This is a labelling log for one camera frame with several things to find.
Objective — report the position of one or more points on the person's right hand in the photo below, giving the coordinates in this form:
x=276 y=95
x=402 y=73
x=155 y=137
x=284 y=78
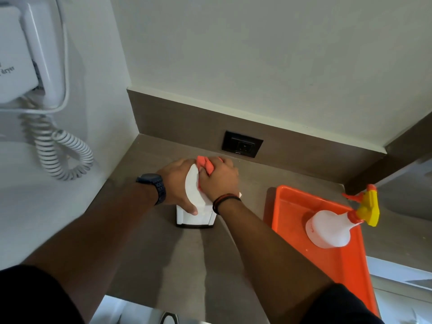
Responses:
x=221 y=180

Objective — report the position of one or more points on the person's left hand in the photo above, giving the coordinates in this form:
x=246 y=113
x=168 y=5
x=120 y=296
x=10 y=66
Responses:
x=173 y=183

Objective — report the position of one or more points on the person's left thumb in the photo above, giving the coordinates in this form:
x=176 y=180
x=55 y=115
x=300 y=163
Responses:
x=189 y=207

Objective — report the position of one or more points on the person's right fingers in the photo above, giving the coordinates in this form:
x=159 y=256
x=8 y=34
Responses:
x=221 y=165

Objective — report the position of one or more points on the white electric kettle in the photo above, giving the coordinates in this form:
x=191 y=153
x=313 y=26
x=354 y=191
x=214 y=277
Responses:
x=195 y=209

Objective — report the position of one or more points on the orange cleaning cloth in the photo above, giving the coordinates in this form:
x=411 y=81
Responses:
x=206 y=163

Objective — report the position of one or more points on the person's left forearm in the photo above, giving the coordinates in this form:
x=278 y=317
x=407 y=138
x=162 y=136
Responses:
x=101 y=239

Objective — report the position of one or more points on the person's right forearm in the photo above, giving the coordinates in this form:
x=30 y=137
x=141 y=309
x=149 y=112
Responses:
x=270 y=259

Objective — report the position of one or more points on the black wrist watch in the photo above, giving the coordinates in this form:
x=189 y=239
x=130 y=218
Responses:
x=155 y=185

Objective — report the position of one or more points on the white cabinet front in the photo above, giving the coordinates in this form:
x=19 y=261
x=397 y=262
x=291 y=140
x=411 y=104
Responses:
x=128 y=312

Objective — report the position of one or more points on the white spray bottle yellow trigger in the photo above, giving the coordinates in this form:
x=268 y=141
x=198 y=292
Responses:
x=329 y=229

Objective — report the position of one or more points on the orange plastic tray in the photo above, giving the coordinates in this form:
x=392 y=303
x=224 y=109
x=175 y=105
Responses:
x=337 y=266

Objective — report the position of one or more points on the black left sleeve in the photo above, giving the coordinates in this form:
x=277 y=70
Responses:
x=33 y=296

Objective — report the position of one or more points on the black sleeve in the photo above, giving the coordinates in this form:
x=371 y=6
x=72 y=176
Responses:
x=341 y=307
x=33 y=296

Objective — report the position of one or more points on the black right sleeve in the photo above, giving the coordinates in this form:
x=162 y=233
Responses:
x=341 y=307

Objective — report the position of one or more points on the white hair dryer handset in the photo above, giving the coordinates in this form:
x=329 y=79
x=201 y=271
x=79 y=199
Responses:
x=44 y=53

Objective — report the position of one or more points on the white furniture panel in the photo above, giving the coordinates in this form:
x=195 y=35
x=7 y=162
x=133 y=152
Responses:
x=401 y=290

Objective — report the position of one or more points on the black wall socket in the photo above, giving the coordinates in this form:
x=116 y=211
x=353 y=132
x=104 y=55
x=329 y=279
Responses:
x=242 y=144

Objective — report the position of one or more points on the white hair dryer wall base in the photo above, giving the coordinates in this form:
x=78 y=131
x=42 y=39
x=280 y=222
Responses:
x=15 y=57

